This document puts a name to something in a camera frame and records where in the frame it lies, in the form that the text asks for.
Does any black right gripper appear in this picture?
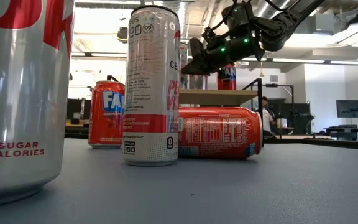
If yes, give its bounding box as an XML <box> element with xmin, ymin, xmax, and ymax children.
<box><xmin>181</xmin><ymin>30</ymin><xmax>265</xmax><ymax>75</ymax></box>

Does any silver Diet Coke can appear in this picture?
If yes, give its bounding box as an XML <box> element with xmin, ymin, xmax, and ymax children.
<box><xmin>0</xmin><ymin>0</ymin><xmax>75</xmax><ymax>208</ymax></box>
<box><xmin>188</xmin><ymin>73</ymin><xmax>208</xmax><ymax>90</ymax></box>

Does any person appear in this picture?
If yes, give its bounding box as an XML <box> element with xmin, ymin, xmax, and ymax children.
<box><xmin>261</xmin><ymin>96</ymin><xmax>277</xmax><ymax>133</ymax></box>

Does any black cabinet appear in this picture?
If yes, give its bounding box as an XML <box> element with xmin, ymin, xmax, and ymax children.
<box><xmin>280</xmin><ymin>102</ymin><xmax>315</xmax><ymax>135</ymax></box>

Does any black computer monitor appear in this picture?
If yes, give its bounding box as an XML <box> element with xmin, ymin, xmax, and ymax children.
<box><xmin>336</xmin><ymin>99</ymin><xmax>358</xmax><ymax>119</ymax></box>

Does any black desk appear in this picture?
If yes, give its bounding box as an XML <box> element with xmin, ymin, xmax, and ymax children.
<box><xmin>312</xmin><ymin>124</ymin><xmax>358</xmax><ymax>141</ymax></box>

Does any wooden shelf black metal frame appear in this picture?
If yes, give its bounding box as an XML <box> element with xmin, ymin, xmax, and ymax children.
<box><xmin>106</xmin><ymin>75</ymin><xmax>295</xmax><ymax>147</ymax></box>

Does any grey ventilation duct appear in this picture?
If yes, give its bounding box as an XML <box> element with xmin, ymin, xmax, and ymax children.
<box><xmin>286</xmin><ymin>14</ymin><xmax>335</xmax><ymax>35</ymax></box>

